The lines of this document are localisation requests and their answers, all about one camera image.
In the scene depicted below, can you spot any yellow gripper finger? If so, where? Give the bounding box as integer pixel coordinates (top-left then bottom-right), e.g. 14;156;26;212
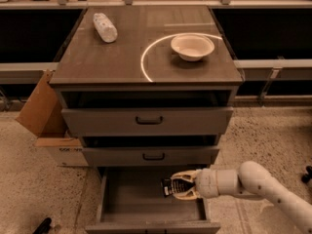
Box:
174;189;200;201
171;170;199;181

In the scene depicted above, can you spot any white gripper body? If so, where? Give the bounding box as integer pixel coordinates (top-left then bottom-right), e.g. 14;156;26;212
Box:
195;169;216;199

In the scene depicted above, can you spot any black rxbar chocolate bar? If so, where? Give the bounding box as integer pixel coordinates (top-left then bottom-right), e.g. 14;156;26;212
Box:
161;178;195;197

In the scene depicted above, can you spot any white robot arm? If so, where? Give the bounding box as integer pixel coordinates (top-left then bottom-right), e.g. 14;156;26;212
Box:
164;161;312;234

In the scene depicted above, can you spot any top grey drawer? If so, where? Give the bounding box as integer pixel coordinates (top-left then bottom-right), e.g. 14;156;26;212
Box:
61;107;233;137

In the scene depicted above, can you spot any grey drawer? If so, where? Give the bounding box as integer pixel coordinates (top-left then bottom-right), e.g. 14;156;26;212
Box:
82;146;219;167
86;166;220;234
61;107;233;137

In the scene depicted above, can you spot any bottom grey drawer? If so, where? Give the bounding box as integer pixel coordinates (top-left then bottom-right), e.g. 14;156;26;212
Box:
86;166;220;234

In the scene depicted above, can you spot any middle grey drawer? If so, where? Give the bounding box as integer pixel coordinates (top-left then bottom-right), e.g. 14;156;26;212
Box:
82;146;219;167

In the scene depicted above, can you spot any grey drawer cabinet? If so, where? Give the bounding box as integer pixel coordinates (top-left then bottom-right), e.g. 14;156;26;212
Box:
48;5;244;174

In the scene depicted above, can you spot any black chair caster wheel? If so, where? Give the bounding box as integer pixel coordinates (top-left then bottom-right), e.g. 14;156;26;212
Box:
301;166;312;183

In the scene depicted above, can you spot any white paper bowl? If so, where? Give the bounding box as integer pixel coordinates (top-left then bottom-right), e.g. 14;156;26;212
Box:
171;34;215;61

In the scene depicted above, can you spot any black object on floor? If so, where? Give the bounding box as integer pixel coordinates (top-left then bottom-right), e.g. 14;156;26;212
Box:
32;217;52;234

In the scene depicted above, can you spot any brown cardboard box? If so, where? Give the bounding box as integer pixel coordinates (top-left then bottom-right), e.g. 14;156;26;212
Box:
17;70;88;167

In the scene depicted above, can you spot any metal railing frame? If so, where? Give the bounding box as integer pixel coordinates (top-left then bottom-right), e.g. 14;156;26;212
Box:
0;0;312;103

